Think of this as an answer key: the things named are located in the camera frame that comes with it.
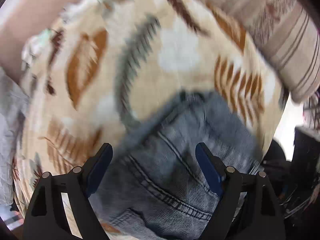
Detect grey quilted pillow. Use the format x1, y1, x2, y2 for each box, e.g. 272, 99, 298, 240
0, 69, 29, 205

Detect pink bed headboard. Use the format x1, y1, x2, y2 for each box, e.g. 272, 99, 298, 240
1, 0, 78, 83

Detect blue denim pants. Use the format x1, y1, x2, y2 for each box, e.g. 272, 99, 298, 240
89, 92, 261, 239

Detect striped beige folded blanket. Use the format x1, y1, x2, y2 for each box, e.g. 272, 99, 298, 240
201, 0, 319, 103

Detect leaf-patterned beige blanket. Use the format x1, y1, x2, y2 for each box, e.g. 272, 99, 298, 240
13, 0, 286, 216

